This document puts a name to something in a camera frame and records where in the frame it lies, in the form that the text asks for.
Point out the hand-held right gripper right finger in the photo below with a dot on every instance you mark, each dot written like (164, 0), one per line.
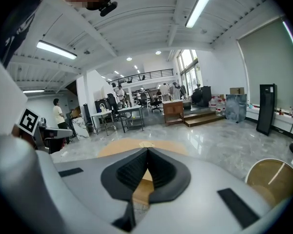
(205, 186)

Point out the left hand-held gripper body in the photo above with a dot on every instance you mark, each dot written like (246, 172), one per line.
(28, 122)

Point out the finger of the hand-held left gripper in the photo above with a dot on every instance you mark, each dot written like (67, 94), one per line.
(59, 133)

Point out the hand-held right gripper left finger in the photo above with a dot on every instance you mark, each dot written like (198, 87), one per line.
(88, 179)

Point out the wooden drawer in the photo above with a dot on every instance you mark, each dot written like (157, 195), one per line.
(145, 184)

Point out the wooden coffee table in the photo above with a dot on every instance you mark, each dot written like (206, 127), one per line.
(122, 146)

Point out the white veined marble slab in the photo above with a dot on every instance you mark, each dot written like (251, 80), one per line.
(80, 129)

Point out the long ceiling light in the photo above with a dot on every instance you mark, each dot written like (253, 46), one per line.
(200, 6)
(56, 49)
(33, 91)

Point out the tall black cabinet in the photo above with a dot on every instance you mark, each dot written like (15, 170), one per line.
(87, 113)

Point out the white sink table steel legs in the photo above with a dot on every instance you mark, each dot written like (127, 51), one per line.
(102, 113)

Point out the low wooden platform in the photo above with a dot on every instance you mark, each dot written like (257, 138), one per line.
(200, 121)

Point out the large round white-rimmed table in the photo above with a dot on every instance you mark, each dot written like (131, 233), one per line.
(271, 169)

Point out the grey-framed white table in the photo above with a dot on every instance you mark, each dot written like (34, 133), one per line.
(130, 109)

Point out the large water jug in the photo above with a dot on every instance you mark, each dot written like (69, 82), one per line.
(221, 107)
(213, 105)

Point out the grey marble slab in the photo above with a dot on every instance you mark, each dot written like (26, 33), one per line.
(235, 108)

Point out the bulky black case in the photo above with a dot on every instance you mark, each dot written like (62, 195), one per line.
(202, 96)

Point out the person's black t-shirt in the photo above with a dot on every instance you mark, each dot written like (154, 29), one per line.
(17, 25)

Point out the black tower appliance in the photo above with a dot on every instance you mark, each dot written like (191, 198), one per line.
(266, 108)

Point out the white window ledge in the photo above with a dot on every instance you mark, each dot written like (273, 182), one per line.
(283, 123)

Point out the cardboard box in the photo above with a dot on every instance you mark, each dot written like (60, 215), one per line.
(236, 91)

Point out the round ceiling light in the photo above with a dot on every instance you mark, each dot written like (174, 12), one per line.
(158, 52)
(129, 58)

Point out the black mezzanine railing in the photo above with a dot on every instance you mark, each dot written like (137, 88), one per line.
(149, 74)

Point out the glass entrance windows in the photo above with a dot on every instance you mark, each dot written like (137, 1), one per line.
(186, 67)

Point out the black head-worn camera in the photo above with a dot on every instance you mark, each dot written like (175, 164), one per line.
(108, 8)

